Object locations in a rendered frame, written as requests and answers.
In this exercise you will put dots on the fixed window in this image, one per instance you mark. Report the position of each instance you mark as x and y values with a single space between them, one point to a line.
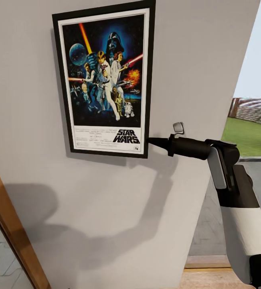
207 251

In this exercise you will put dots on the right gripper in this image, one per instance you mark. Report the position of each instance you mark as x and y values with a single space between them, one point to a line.
180 146

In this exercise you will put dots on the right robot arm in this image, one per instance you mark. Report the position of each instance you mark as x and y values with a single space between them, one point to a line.
240 209

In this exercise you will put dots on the door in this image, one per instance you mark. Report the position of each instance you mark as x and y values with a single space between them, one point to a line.
19 266

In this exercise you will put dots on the poster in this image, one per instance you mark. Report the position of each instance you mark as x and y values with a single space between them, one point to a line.
105 57

